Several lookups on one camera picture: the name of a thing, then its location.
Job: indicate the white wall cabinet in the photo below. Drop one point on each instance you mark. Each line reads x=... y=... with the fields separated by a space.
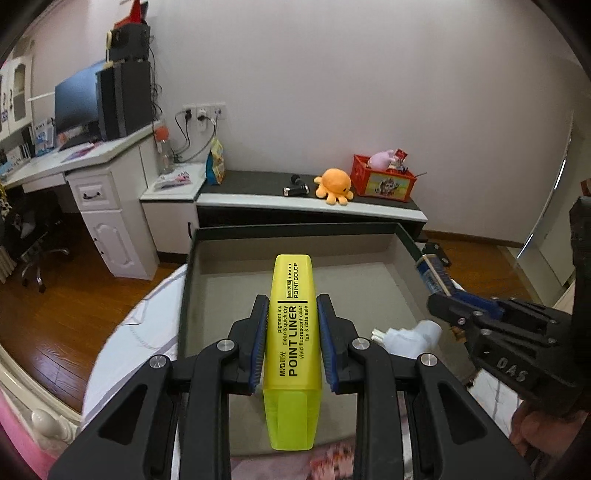
x=18 y=92

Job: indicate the black box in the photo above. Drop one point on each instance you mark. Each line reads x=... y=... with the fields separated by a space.
x=131 y=41

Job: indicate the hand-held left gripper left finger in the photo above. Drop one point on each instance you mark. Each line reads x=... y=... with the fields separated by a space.
x=260 y=341

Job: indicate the small blue white box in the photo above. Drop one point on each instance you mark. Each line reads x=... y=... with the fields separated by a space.
x=434 y=274

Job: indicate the white plug adapter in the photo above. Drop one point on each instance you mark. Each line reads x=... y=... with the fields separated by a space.
x=406 y=339

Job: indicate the pink plush toy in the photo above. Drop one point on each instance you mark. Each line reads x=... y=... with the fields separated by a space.
x=382 y=159

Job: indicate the cream bed frame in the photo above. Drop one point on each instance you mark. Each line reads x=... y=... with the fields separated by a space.
x=46 y=422

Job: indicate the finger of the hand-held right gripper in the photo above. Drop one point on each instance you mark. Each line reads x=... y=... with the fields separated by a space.
x=457 y=311
x=485 y=307

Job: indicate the red triangular flag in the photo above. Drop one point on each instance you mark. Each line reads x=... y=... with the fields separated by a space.
x=137 y=11

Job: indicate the pink storage box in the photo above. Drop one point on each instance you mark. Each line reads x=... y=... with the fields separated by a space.
x=217 y=263

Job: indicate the red card packet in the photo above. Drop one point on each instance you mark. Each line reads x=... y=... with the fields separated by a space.
x=401 y=154

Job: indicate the bottle with orange cap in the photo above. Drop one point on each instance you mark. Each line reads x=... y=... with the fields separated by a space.
x=164 y=152

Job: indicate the black computer tower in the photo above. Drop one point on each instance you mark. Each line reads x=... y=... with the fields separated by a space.
x=124 y=99

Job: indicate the orange octopus plush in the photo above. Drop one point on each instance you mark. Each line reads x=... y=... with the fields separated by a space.
x=334 y=184

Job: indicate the white wall sockets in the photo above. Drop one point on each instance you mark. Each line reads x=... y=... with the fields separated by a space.
x=203 y=111

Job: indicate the black office chair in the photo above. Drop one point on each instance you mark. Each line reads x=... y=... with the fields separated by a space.
x=27 y=230

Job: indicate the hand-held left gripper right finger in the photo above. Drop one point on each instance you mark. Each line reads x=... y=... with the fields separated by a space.
x=327 y=341

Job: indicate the white corner cabinet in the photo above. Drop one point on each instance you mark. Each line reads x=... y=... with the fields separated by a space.
x=166 y=226

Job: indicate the blue yellow snack bag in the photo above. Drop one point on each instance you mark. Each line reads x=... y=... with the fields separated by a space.
x=216 y=164

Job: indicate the red toy crate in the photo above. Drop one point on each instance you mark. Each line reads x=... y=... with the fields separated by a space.
x=383 y=184

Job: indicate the black keyboard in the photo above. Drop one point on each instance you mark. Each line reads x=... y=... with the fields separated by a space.
x=78 y=141

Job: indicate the pink magazine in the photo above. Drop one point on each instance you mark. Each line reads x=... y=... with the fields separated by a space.
x=81 y=152

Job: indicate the black monitor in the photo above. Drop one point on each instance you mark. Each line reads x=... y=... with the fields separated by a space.
x=76 y=101

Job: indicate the glass sliding door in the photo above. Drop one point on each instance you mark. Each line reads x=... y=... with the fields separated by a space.
x=549 y=198

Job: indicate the pink booklet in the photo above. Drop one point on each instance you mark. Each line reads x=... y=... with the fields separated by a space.
x=173 y=180

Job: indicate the yellow highlighter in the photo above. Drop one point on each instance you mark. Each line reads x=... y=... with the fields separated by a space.
x=288 y=406

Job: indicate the person's right hand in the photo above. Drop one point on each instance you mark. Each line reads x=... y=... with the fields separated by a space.
x=540 y=434

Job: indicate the low black-topped cabinet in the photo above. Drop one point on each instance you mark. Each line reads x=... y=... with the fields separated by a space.
x=258 y=187

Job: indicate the white desk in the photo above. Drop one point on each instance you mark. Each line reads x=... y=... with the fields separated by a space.
x=115 y=194

